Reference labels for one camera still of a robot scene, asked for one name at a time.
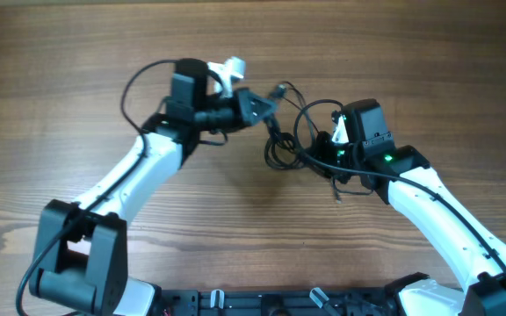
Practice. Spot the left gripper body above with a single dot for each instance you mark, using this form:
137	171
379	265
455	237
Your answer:
242	107

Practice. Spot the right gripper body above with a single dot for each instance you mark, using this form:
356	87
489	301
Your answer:
343	155

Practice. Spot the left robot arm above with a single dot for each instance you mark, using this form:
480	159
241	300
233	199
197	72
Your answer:
80	253

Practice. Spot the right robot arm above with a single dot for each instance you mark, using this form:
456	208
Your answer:
362	145

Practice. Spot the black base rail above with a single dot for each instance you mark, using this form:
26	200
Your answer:
351	302

